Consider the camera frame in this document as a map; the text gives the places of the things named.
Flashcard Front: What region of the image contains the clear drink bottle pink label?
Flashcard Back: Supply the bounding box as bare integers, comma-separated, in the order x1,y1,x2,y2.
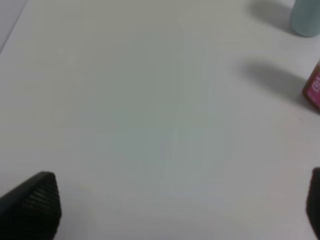
302,60,320,112

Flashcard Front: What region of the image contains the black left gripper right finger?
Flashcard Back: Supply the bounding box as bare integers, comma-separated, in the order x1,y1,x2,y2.
306,167,320,240

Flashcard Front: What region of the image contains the teal plastic cup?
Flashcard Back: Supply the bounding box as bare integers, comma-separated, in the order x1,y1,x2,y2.
289,0,320,38

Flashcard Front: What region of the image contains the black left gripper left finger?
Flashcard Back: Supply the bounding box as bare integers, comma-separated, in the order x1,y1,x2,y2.
0,171,62,240

